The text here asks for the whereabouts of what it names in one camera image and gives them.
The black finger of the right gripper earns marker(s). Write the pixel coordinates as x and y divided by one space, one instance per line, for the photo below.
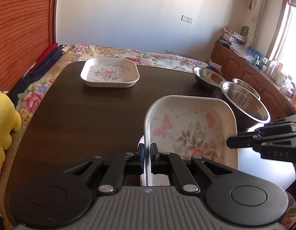
244 140

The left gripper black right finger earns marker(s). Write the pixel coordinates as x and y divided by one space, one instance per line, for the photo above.
173 166

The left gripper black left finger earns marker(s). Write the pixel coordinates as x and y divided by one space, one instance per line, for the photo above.
123 165

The butterfly pattern square plate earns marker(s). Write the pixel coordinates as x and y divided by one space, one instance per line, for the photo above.
192 126

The rose pattern square plate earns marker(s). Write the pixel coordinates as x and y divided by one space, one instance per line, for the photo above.
110 72

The near large steel bowl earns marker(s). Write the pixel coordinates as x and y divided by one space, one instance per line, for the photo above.
247 108

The wooden sideboard cabinet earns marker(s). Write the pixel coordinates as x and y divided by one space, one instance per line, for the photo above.
232 66

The toiletry bottles on cabinet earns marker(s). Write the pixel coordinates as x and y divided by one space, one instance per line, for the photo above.
273 72

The middle steel bowl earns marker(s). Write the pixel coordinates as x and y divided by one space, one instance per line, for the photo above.
246 86

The far steel bowl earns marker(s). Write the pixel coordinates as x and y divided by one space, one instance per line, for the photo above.
207 78

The stack of boxes on cabinet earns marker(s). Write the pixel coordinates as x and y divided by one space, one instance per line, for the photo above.
230 37

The floral bed quilt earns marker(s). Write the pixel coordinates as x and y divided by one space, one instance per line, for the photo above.
30 99

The yellow plush toy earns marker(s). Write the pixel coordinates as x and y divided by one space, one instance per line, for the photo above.
10 120

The red and navy blanket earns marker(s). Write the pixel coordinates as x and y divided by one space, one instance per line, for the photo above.
36 74

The patterned window curtain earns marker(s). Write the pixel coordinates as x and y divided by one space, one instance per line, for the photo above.
257 11

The white wall socket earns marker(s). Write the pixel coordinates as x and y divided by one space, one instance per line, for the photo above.
186 19

